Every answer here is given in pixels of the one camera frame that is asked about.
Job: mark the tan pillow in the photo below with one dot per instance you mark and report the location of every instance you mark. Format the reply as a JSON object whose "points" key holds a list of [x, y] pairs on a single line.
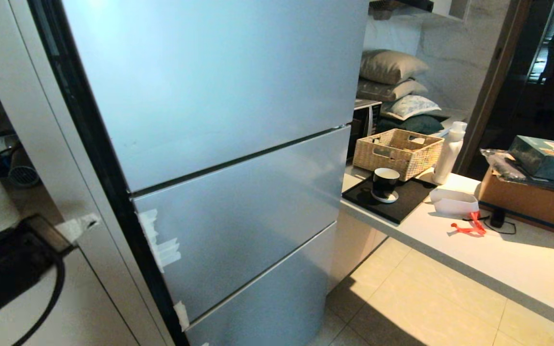
{"points": [[390, 66], [387, 90]]}

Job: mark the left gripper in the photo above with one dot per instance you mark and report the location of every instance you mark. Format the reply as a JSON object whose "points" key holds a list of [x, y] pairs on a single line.
{"points": [[3, 274]]}

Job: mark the red ribbon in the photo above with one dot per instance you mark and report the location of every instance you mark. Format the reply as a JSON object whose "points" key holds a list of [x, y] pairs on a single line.
{"points": [[474, 226]]}

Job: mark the black mug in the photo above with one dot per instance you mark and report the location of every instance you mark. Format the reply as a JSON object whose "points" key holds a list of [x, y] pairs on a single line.
{"points": [[384, 182]]}

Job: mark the brown door frame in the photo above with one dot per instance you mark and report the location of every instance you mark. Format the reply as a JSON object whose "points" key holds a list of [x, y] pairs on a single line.
{"points": [[491, 86]]}

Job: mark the dark green pillow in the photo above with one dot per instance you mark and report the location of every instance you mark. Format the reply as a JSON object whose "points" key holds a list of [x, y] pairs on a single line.
{"points": [[411, 125]]}

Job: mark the clear plastic bag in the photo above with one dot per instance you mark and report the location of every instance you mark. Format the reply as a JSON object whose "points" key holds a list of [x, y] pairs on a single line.
{"points": [[500, 163]]}

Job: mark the white patterned pillow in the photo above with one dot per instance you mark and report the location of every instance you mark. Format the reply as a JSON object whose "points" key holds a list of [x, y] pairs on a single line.
{"points": [[411, 106]]}

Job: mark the white paper box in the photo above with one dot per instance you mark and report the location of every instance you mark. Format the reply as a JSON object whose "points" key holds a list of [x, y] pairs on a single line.
{"points": [[455, 203]]}

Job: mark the silver fridge door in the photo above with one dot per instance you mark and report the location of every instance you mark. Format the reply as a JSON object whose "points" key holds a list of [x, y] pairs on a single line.
{"points": [[209, 81]]}

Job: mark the white plastic bottle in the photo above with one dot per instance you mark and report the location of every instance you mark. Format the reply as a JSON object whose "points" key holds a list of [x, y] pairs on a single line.
{"points": [[447, 154]]}

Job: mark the grey fridge cabinet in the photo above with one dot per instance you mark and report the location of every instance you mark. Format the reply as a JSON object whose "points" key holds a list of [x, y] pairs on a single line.
{"points": [[41, 120]]}

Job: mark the white counter cabinet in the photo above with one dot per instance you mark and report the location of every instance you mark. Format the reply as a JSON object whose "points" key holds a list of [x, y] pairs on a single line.
{"points": [[354, 245]]}

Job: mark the brown cardboard box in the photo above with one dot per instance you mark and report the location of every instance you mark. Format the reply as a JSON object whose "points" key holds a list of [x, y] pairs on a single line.
{"points": [[522, 204]]}

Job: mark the black counter mat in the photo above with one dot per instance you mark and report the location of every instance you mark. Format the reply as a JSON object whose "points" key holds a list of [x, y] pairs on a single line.
{"points": [[407, 199]]}

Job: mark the woven wicker basket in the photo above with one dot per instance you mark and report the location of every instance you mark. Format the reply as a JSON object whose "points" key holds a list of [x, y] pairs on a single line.
{"points": [[414, 161]]}

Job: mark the white tape piece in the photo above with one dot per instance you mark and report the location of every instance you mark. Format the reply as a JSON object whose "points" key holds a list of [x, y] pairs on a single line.
{"points": [[182, 315]]}

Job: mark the teal gift box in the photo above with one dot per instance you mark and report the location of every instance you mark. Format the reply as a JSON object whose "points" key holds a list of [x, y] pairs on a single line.
{"points": [[546, 163]]}

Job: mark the white tape strips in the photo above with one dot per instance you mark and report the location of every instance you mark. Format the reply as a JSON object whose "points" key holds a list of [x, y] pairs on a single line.
{"points": [[161, 247]]}

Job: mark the silver fridge drawer with tape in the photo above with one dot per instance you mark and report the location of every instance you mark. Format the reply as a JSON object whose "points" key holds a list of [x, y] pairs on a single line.
{"points": [[253, 216]]}

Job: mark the white round coaster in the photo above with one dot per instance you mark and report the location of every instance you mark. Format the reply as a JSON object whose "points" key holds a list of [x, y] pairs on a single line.
{"points": [[384, 199]]}

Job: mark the silver microwave oven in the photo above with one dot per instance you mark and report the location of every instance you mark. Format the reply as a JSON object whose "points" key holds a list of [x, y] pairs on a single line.
{"points": [[366, 122]]}

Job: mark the black power adapter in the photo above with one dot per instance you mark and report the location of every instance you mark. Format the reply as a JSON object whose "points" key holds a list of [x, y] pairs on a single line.
{"points": [[497, 217]]}

